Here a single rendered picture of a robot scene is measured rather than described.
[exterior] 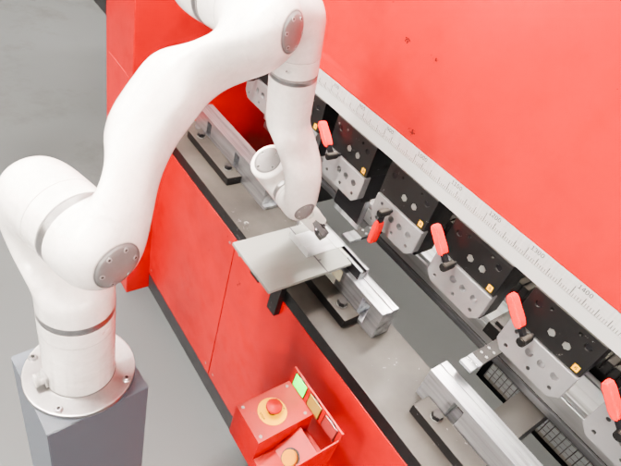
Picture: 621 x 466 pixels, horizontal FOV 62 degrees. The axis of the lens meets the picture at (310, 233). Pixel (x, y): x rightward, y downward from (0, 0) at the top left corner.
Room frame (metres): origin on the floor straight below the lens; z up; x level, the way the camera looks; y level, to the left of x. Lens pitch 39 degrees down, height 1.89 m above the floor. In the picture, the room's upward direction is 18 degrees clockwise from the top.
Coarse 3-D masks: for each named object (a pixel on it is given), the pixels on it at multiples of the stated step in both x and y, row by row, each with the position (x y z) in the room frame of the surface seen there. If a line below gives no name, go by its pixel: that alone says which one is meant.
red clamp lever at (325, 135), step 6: (318, 126) 1.13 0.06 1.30; (324, 126) 1.13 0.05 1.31; (324, 132) 1.11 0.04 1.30; (324, 138) 1.11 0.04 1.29; (330, 138) 1.11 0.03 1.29; (324, 144) 1.10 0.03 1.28; (330, 144) 1.11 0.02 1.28; (330, 150) 1.10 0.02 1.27; (330, 156) 1.08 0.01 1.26; (336, 156) 1.09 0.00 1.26
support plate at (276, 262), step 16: (240, 240) 0.98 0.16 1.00; (256, 240) 1.00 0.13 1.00; (272, 240) 1.02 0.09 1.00; (288, 240) 1.04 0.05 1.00; (240, 256) 0.94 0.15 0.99; (256, 256) 0.94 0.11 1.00; (272, 256) 0.96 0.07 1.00; (288, 256) 0.98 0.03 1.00; (304, 256) 1.00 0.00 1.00; (320, 256) 1.02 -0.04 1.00; (336, 256) 1.04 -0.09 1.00; (256, 272) 0.89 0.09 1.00; (272, 272) 0.91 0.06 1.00; (288, 272) 0.93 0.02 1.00; (304, 272) 0.94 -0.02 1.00; (320, 272) 0.96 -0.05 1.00; (272, 288) 0.85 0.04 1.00
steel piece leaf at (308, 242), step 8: (304, 232) 1.09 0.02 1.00; (312, 232) 1.10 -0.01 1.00; (296, 240) 1.04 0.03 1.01; (304, 240) 1.06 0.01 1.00; (312, 240) 1.07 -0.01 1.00; (320, 240) 1.08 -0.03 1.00; (328, 240) 1.09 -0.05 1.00; (304, 248) 1.01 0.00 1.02; (312, 248) 1.04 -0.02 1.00; (320, 248) 1.05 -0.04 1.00; (328, 248) 1.06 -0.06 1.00
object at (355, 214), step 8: (336, 192) 1.14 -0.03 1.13; (336, 200) 1.13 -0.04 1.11; (344, 200) 1.11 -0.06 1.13; (336, 208) 1.14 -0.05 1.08; (344, 208) 1.11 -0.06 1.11; (352, 208) 1.09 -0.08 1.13; (360, 208) 1.07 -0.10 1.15; (344, 216) 1.11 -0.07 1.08; (352, 216) 1.08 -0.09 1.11; (360, 216) 1.07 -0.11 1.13; (352, 224) 1.09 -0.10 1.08
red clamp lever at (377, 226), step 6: (378, 210) 0.95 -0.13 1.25; (384, 210) 0.95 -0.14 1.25; (390, 210) 0.96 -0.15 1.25; (378, 216) 0.94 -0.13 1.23; (384, 216) 0.95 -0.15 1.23; (378, 222) 0.95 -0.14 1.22; (372, 228) 0.95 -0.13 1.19; (378, 228) 0.94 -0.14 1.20; (372, 234) 0.94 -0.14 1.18; (378, 234) 0.95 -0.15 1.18; (372, 240) 0.94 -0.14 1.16
